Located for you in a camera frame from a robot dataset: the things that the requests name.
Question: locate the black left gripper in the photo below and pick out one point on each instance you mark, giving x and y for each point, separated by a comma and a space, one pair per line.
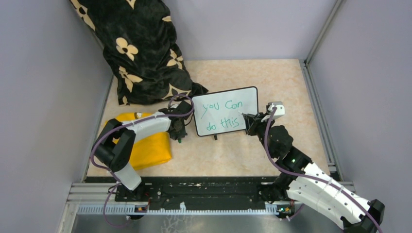
181, 134

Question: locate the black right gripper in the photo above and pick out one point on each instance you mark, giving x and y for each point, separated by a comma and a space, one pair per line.
249, 118

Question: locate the white whiteboard black frame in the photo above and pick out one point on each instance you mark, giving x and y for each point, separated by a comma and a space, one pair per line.
217, 113

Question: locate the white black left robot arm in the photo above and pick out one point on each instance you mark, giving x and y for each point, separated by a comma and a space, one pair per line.
114, 145

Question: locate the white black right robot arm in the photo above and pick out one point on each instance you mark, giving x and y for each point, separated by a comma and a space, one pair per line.
303, 181

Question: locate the yellow folded cloth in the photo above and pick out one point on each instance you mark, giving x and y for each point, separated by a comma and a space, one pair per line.
151, 151

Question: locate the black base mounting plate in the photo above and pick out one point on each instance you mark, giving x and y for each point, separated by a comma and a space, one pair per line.
206, 193

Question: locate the black floral blanket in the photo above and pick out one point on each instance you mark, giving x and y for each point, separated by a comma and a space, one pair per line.
140, 45

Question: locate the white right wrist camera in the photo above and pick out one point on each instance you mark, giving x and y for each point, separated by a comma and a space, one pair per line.
275, 108

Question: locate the white slotted cable duct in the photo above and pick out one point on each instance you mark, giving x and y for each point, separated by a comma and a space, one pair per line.
132, 209

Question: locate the aluminium frame rail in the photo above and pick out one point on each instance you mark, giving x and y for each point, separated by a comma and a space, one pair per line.
104, 193

